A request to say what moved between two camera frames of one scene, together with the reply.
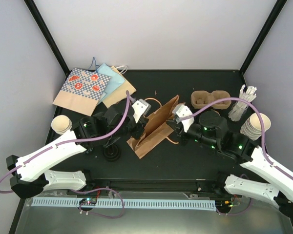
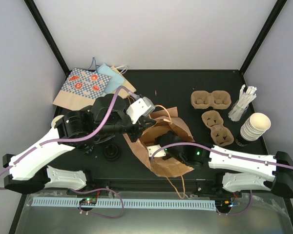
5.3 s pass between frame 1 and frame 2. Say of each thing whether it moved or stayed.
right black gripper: moved
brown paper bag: moved
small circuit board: stayed
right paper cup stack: stayed
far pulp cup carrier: stayed
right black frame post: stayed
